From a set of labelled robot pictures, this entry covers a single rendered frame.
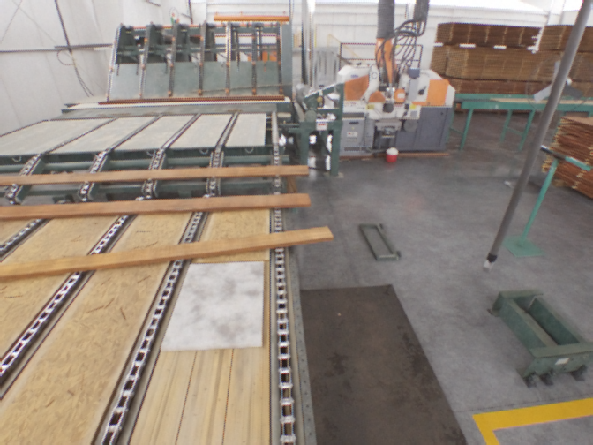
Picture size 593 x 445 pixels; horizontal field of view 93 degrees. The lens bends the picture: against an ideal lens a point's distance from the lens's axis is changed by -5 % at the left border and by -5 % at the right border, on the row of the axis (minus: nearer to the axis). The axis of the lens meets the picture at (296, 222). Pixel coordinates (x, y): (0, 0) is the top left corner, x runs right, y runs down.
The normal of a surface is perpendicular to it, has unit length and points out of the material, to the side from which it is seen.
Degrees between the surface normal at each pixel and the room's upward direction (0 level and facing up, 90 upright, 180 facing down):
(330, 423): 0
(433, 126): 90
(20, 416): 0
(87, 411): 0
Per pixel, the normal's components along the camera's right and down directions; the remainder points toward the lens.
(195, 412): 0.00, -0.86
